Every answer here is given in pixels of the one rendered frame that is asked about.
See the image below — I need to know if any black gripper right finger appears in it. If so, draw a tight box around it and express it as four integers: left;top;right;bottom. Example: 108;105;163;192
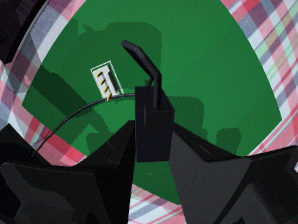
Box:
169;123;298;224

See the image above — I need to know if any black cable with plug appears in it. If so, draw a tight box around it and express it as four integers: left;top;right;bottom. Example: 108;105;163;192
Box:
31;40;174;163

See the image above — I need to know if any green circuit board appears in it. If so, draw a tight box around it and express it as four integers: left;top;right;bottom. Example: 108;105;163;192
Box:
21;0;282;157

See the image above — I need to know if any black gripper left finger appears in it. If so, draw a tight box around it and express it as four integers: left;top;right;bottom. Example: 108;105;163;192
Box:
0;120;136;224

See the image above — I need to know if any dark grey square computer fan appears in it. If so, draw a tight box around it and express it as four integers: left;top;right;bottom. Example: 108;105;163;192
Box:
0;124;51;224

